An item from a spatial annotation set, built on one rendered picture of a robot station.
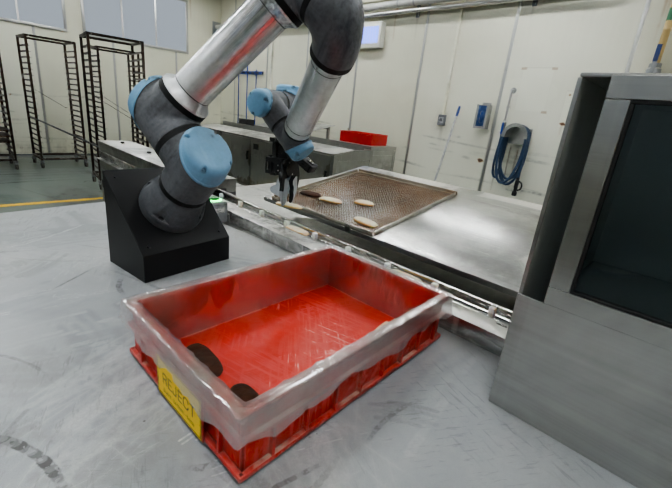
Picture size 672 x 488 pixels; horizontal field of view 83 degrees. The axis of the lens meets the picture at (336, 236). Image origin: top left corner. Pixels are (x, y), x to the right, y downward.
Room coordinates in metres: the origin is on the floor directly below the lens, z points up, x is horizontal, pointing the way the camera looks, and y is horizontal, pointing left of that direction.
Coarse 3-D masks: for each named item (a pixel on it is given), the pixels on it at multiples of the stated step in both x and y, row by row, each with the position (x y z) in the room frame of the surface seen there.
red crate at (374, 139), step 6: (342, 132) 5.00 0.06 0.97; (348, 132) 4.94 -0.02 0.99; (354, 132) 4.88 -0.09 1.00; (360, 132) 5.26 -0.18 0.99; (366, 132) 5.19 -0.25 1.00; (342, 138) 5.00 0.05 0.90; (348, 138) 4.94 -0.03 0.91; (354, 138) 4.88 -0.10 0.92; (360, 138) 4.82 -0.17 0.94; (366, 138) 4.76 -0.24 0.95; (372, 138) 4.73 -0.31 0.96; (378, 138) 4.83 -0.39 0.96; (384, 138) 4.93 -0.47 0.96; (366, 144) 4.76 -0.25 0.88; (372, 144) 4.74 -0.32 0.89; (378, 144) 4.84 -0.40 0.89; (384, 144) 4.95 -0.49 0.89
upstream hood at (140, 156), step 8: (104, 144) 2.21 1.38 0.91; (112, 144) 2.19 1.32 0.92; (120, 144) 2.22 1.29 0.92; (128, 144) 2.26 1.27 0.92; (136, 144) 2.29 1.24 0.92; (104, 152) 2.23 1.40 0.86; (112, 152) 2.13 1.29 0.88; (120, 152) 2.03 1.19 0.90; (128, 152) 1.96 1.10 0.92; (136, 152) 1.99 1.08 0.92; (144, 152) 2.02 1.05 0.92; (152, 152) 2.05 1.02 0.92; (128, 160) 1.96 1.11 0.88; (136, 160) 1.88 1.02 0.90; (144, 160) 1.80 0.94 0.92; (152, 160) 1.80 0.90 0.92; (160, 160) 1.82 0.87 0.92; (224, 184) 1.54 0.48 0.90; (232, 184) 1.57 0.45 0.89; (232, 192) 1.60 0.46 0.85
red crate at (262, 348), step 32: (320, 288) 0.83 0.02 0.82; (256, 320) 0.66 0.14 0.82; (288, 320) 0.67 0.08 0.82; (320, 320) 0.68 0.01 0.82; (352, 320) 0.70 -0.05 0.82; (384, 320) 0.71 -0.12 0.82; (224, 352) 0.55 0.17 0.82; (256, 352) 0.56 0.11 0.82; (288, 352) 0.57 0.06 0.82; (320, 352) 0.58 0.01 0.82; (416, 352) 0.59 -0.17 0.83; (256, 384) 0.48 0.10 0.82; (352, 384) 0.47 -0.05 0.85; (320, 416) 0.42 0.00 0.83; (224, 448) 0.35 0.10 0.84; (256, 448) 0.34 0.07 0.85; (288, 448) 0.37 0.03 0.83
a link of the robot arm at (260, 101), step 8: (256, 88) 1.09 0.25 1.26; (264, 88) 1.12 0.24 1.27; (248, 96) 1.09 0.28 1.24; (256, 96) 1.08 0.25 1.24; (264, 96) 1.07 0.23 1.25; (272, 96) 1.09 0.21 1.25; (280, 96) 1.13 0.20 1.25; (248, 104) 1.09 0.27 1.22; (256, 104) 1.08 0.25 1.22; (264, 104) 1.07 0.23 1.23; (272, 104) 1.09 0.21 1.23; (280, 104) 1.10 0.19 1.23; (288, 104) 1.16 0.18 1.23; (256, 112) 1.08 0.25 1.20; (264, 112) 1.07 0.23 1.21; (272, 112) 1.08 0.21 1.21; (280, 112) 1.08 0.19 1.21; (288, 112) 1.10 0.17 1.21; (264, 120) 1.10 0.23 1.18; (272, 120) 1.08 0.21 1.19
